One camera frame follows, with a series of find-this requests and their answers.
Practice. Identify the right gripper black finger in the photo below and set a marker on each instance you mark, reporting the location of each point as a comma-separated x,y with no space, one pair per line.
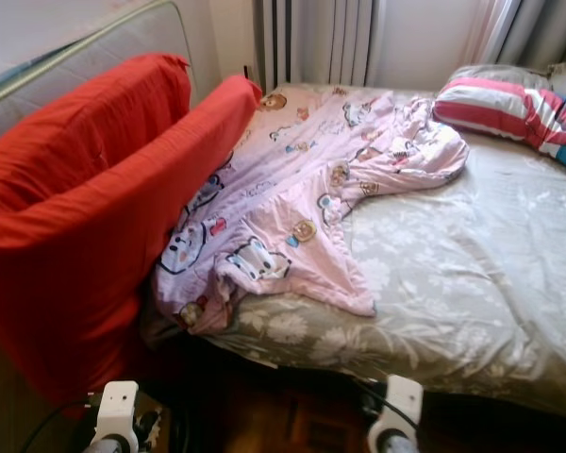
368,410

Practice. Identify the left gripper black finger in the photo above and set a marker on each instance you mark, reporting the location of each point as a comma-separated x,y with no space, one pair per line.
149,423

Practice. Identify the large red cushion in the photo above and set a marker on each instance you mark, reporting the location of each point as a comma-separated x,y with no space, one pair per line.
85,132
75,302

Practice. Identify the bed with grey floral cover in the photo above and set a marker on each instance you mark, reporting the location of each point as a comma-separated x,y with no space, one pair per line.
462,274

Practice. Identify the pink striped blue bolster pillow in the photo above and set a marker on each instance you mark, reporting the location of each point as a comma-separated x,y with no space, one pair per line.
509,118

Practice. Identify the grey striped curtain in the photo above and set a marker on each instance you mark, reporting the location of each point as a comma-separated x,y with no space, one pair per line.
547,26
316,42

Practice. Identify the white sheer curtain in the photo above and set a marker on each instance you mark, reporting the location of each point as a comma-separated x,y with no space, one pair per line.
434,42

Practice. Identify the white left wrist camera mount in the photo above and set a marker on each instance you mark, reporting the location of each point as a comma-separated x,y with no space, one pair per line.
117,408

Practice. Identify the dark wall socket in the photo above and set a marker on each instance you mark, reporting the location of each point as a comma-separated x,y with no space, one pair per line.
247,72

